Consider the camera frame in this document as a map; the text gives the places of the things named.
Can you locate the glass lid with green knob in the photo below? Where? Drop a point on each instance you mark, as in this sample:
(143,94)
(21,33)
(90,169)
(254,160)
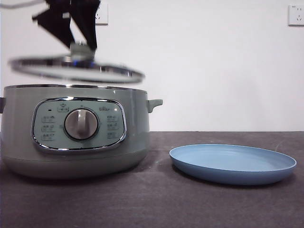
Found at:
(82,53)

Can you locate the blue round plate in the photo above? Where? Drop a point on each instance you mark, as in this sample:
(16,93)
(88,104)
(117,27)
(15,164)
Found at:
(232,164)

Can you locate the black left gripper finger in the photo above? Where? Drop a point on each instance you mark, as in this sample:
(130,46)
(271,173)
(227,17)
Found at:
(85,19)
(55,23)

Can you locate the white wall socket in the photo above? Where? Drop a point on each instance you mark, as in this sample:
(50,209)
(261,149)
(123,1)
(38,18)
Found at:
(297,15)
(102,16)

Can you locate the pale green electric steamer pot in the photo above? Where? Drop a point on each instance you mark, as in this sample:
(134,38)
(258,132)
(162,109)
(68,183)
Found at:
(133,133)

